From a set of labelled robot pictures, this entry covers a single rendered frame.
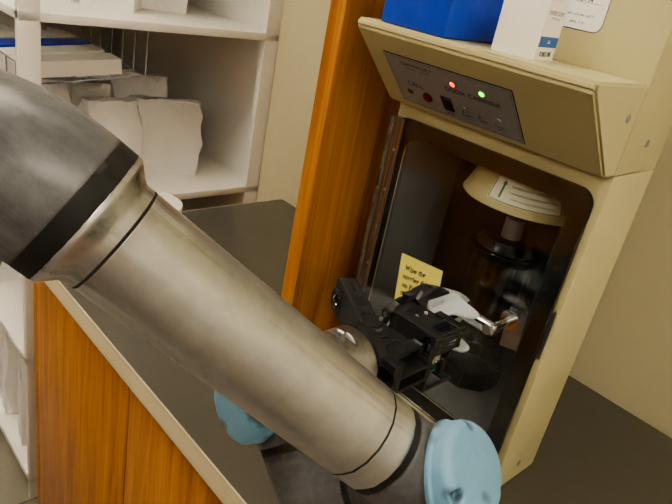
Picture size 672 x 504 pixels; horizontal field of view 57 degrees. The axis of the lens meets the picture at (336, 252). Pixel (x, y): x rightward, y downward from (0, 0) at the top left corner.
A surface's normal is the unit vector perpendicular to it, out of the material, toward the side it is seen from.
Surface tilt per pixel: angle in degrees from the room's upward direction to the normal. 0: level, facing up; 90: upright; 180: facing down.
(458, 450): 46
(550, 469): 0
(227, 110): 90
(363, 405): 54
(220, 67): 90
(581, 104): 135
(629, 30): 90
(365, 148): 90
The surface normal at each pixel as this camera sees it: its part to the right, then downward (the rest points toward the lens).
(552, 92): -0.65, 0.74
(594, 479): 0.18, -0.89
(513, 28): -0.64, 0.22
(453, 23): 0.66, 0.42
